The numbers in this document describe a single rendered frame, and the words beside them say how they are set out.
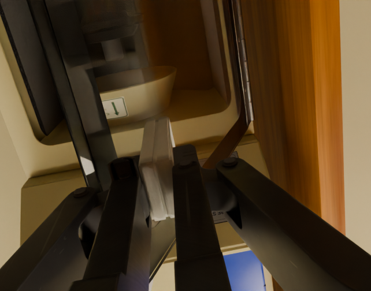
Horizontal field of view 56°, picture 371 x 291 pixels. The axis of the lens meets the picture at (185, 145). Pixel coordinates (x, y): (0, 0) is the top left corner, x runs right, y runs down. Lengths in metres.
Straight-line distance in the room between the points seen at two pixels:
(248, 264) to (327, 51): 0.26
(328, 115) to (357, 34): 0.60
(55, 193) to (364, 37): 0.81
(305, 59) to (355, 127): 0.67
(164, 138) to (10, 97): 0.34
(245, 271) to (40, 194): 0.28
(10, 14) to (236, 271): 0.43
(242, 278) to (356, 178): 0.72
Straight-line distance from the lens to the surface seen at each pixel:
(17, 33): 0.53
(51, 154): 0.51
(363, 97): 1.05
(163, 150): 0.16
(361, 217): 1.20
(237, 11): 0.44
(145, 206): 0.16
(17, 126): 0.51
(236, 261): 0.45
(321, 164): 0.43
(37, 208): 0.49
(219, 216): 0.43
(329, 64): 0.40
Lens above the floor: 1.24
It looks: 21 degrees up
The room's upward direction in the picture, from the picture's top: 169 degrees clockwise
